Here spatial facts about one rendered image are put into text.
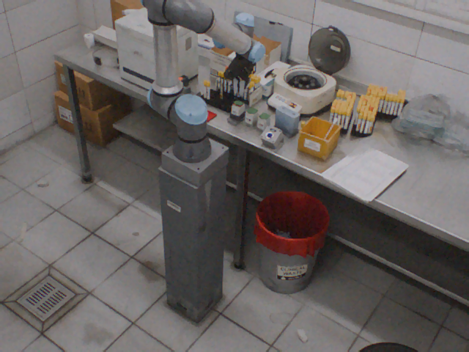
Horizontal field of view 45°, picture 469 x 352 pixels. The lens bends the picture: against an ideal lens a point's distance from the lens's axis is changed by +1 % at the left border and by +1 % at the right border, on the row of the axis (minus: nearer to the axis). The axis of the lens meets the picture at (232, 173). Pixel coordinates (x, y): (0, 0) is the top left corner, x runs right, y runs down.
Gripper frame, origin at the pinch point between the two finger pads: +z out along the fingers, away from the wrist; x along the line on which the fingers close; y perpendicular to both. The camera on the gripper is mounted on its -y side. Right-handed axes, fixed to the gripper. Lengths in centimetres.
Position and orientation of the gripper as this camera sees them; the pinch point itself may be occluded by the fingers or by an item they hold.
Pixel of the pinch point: (239, 94)
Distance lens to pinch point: 250.5
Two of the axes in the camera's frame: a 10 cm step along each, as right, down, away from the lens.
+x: -8.1, -3.9, 4.3
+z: -0.3, 7.7, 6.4
